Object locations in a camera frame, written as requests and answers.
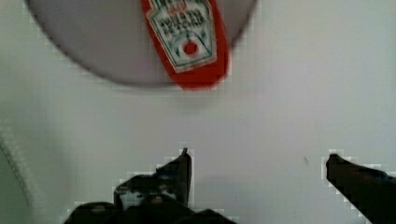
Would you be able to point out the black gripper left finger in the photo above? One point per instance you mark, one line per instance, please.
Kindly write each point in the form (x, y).
(159, 198)

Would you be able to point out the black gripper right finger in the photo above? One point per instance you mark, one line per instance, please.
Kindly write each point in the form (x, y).
(371, 191)

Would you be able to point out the red ketchup bottle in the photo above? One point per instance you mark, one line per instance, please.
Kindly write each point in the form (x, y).
(190, 39)

